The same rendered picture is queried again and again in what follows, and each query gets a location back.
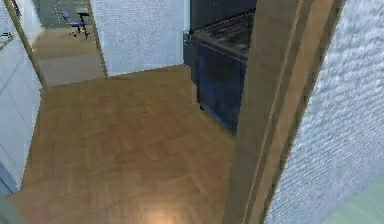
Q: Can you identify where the brown wooden door frame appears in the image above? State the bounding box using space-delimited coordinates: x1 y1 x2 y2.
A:
223 0 347 224

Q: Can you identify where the dark blue kitchen cabinet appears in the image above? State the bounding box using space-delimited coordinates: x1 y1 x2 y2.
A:
182 9 256 136

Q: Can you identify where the blue office chair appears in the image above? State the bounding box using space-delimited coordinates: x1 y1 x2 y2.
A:
61 9 92 40

